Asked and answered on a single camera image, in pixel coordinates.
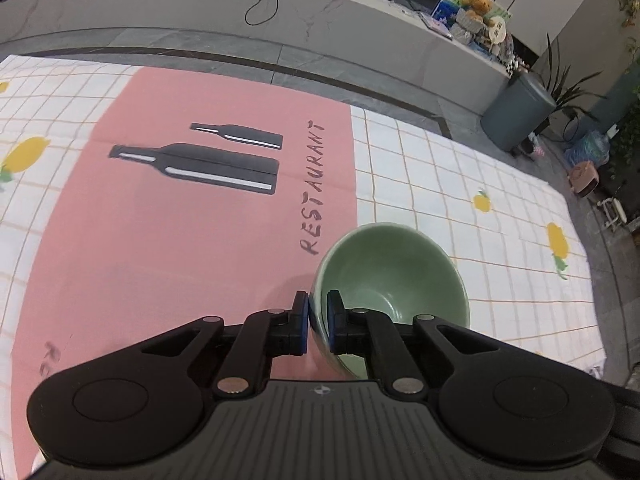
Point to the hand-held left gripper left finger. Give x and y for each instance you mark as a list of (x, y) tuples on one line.
[(301, 322)]

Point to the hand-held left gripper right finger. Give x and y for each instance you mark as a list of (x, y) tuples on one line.
[(331, 322)]

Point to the green ceramic bowl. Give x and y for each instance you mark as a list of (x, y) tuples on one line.
[(395, 270)]

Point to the pink printed placemat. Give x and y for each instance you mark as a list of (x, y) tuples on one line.
[(175, 240)]

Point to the lemon print tablecloth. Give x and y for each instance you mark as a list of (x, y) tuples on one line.
[(450, 185)]

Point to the grey trash can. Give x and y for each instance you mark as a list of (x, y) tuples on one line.
[(517, 110)]

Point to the pink plastic container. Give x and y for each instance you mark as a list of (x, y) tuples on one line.
[(585, 177)]

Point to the grey marble bench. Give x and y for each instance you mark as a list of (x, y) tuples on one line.
[(350, 25)]

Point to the white stool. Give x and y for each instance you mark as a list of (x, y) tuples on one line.
[(612, 214)]

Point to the blue water jug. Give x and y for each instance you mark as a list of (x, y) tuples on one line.
[(589, 149)]

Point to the woven basket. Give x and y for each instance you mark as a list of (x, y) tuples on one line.
[(469, 25)]

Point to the tall leafy houseplant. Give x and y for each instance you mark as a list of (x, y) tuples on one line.
[(565, 85)]

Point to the white round fan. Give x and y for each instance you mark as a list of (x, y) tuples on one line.
[(497, 29)]

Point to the brown teddy bear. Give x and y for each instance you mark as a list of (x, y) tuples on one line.
[(477, 2)]

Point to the hanging vine plant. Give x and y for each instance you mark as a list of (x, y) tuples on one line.
[(629, 15)]

